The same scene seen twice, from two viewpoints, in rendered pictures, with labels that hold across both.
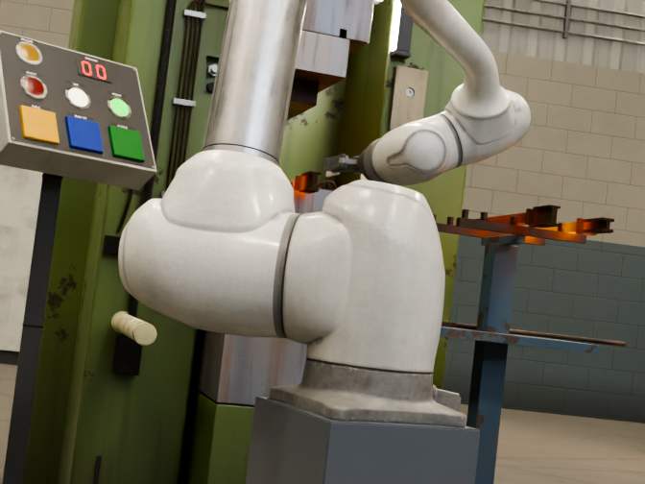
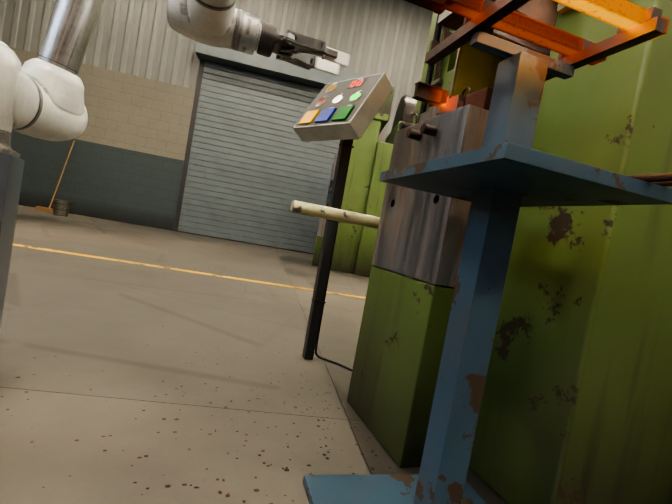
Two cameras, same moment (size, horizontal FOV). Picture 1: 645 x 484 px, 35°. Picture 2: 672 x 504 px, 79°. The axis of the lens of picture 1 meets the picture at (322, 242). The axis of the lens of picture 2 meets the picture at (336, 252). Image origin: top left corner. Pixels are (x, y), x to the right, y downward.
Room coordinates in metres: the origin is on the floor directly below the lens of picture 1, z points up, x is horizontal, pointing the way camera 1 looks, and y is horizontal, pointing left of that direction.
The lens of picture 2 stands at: (2.11, -1.15, 0.55)
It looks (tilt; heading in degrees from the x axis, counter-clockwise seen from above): 3 degrees down; 87
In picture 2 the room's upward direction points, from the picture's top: 10 degrees clockwise
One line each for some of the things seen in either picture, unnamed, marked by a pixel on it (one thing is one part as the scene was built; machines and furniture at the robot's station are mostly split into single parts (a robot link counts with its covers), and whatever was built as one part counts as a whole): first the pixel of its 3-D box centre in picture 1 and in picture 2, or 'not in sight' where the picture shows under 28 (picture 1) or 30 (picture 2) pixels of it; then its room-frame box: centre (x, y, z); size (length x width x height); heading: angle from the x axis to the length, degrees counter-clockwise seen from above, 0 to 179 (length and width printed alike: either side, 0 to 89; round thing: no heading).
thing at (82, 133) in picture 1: (83, 135); (326, 116); (2.07, 0.51, 1.01); 0.07 x 0.05 x 0.07; 132
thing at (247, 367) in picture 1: (277, 308); (490, 214); (2.64, 0.10, 0.69); 0.56 x 0.38 x 0.45; 17
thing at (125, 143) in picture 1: (125, 145); (343, 114); (2.14, 0.44, 1.01); 0.07 x 0.05 x 0.07; 132
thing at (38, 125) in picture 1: (38, 126); (309, 118); (2.01, 0.59, 1.01); 0.07 x 0.05 x 0.07; 132
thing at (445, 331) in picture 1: (491, 336); (498, 185); (2.42, -0.43, 0.69); 0.40 x 0.30 x 0.02; 104
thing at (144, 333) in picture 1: (132, 327); (348, 217); (2.22, 0.39, 0.62); 0.44 x 0.05 x 0.05; 17
